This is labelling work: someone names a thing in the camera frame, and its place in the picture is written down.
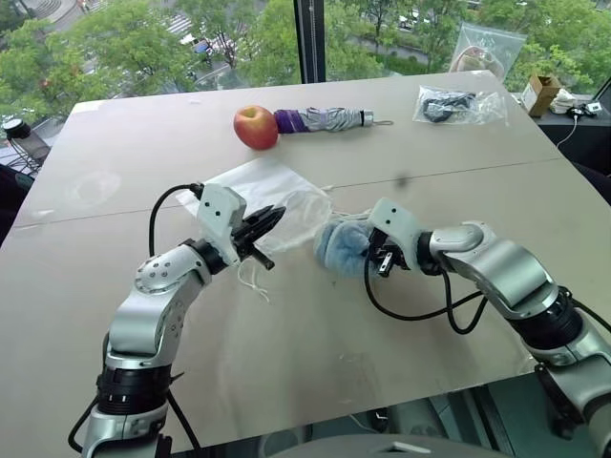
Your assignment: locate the white cloth bundle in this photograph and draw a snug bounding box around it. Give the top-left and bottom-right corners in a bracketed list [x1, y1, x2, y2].
[552, 87, 582, 115]

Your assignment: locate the fluffy blue towel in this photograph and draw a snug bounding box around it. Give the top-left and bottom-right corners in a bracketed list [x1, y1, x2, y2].
[312, 217, 378, 279]

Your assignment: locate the large clear zip bag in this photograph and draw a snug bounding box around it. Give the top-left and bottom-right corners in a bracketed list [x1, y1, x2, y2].
[450, 20, 528, 83]

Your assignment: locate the clear bag with black cable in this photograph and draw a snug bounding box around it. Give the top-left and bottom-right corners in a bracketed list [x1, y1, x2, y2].
[411, 84, 510, 127]

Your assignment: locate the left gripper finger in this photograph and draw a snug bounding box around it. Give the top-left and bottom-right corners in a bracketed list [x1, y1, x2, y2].
[247, 247, 277, 271]
[243, 204, 288, 236]

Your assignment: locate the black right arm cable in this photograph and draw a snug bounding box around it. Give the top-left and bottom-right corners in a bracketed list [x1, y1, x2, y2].
[363, 255, 489, 335]

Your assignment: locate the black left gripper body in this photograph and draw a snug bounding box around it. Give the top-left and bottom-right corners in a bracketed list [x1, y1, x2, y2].
[230, 215, 262, 262]

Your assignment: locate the folded silver purple umbrella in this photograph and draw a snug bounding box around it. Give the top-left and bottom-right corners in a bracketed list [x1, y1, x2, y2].
[272, 107, 395, 135]

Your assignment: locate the black window frame post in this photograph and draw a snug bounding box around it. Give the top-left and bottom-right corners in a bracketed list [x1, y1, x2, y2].
[292, 0, 328, 85]

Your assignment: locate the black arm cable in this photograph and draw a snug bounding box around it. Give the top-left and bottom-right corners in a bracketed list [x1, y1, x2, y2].
[148, 182, 205, 257]
[363, 255, 489, 335]

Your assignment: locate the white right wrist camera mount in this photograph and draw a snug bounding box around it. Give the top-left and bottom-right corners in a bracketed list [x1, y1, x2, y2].
[368, 197, 421, 268]

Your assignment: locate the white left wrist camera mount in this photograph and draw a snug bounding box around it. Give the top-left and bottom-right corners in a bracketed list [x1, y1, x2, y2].
[196, 184, 248, 266]

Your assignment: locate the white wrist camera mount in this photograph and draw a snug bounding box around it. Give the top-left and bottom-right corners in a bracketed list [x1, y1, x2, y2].
[196, 184, 248, 266]
[368, 197, 421, 268]

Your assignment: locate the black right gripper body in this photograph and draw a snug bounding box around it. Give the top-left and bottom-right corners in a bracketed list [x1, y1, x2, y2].
[366, 227, 413, 279]

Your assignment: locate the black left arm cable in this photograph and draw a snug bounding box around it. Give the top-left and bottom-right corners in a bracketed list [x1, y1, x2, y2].
[148, 182, 205, 257]

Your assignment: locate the white drawstring bag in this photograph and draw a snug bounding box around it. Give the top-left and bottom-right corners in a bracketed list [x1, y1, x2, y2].
[179, 157, 369, 304]

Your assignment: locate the small cardboard box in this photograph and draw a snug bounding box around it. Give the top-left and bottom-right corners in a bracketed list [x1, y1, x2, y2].
[521, 73, 562, 118]

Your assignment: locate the thin white cable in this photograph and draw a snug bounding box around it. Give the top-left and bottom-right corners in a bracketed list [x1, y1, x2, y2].
[555, 113, 582, 150]

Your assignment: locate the round black device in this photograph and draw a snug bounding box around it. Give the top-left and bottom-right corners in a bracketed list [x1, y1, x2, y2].
[1, 116, 33, 140]

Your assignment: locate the red apple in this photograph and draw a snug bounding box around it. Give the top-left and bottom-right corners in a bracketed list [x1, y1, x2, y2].
[232, 104, 280, 152]

